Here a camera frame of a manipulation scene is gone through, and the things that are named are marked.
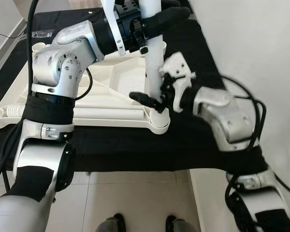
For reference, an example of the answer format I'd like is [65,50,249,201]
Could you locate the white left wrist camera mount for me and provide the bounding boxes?
[101,0,141,56]

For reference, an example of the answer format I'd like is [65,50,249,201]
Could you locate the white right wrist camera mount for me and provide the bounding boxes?
[159,52,196,113]

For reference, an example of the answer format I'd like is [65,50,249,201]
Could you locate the clear plastic bag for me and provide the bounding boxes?
[31,30,56,39]

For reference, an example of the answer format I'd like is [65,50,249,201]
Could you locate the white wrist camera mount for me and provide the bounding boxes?
[159,52,196,113]
[101,0,141,56]

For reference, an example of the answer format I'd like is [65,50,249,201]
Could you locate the black tablecloth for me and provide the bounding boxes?
[0,6,269,172]

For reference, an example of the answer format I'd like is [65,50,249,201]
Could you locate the grey robot right foot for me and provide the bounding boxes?
[165,215,200,232]

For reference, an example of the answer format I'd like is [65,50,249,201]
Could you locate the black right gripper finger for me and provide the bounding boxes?
[129,92,162,111]

